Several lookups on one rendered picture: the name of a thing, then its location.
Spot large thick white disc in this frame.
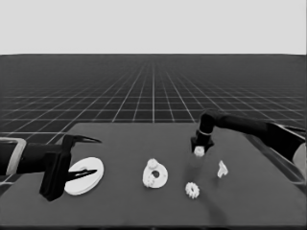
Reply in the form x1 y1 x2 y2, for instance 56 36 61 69
64 156 106 196

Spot small white T-shaped piece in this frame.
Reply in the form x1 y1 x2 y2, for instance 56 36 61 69
217 160 229 179

